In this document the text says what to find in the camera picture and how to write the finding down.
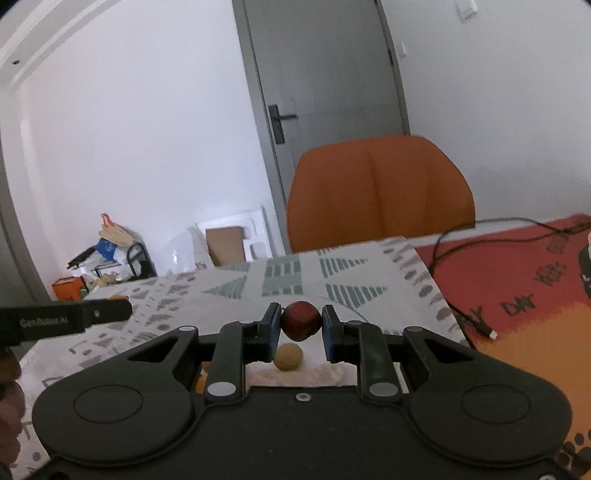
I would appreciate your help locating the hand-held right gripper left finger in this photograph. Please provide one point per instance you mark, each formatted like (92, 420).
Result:
(272, 323)

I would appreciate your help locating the small white wall switch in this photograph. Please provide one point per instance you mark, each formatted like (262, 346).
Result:
(404, 50)

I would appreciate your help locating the brown longan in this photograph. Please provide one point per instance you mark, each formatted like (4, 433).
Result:
(288, 356)

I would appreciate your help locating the blue and white bag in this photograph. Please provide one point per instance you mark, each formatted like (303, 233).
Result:
(106, 250)

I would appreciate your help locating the pack of snacks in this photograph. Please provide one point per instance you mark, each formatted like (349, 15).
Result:
(104, 281)

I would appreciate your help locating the grey door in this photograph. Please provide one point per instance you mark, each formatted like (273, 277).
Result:
(323, 60)

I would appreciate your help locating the peeled pomelo segment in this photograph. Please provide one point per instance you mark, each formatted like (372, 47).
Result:
(300, 377)

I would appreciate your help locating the black folded umbrella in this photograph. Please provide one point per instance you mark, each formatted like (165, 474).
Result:
(83, 257)

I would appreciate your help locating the clear plastic bag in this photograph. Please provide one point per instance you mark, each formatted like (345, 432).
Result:
(187, 249)

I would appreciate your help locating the brown cardboard box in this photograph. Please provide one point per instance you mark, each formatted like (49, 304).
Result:
(225, 244)

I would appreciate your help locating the orange chair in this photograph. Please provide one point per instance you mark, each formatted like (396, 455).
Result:
(378, 194)

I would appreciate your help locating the grey door frame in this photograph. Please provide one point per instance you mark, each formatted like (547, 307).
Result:
(9, 230)

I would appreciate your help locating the white foam board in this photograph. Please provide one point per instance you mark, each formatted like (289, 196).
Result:
(256, 230)

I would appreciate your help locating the red printed mat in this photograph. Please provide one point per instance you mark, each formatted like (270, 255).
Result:
(531, 277)

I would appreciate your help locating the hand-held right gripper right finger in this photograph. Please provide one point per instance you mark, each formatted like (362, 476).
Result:
(328, 332)

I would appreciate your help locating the brown paper bag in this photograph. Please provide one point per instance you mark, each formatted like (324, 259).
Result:
(117, 233)

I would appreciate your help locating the dark device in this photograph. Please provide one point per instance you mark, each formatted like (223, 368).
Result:
(586, 267)

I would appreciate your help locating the orange box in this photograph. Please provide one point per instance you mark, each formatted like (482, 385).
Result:
(67, 288)

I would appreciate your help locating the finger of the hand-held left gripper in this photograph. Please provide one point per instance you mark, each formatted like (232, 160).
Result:
(108, 311)

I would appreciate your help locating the person's left hand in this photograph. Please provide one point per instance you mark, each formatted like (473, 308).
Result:
(9, 401)

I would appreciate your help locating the dark red round fruit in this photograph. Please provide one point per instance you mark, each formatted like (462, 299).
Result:
(300, 318)

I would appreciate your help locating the patterned white tablecloth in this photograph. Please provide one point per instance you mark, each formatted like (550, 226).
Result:
(221, 277)

